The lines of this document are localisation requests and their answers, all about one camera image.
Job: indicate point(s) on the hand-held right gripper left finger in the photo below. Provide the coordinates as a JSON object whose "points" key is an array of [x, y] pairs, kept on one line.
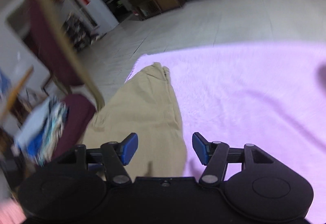
{"points": [[130, 149]]}

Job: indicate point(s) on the lilac fleece towel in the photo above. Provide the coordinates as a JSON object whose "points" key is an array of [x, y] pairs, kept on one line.
{"points": [[242, 99]]}

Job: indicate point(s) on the person's pink fleece clothing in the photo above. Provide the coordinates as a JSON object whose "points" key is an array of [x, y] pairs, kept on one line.
{"points": [[10, 211]]}

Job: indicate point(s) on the maroon chair with gold frame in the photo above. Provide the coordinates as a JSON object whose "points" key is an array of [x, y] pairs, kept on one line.
{"points": [[48, 43]]}

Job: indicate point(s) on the stack of folded clothes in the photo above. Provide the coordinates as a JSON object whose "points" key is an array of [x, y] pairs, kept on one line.
{"points": [[40, 127]]}

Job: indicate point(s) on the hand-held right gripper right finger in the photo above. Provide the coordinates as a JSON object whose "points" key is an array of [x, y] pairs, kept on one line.
{"points": [[201, 149]]}

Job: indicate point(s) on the khaki pants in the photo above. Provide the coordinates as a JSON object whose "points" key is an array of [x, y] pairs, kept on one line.
{"points": [[142, 111]]}

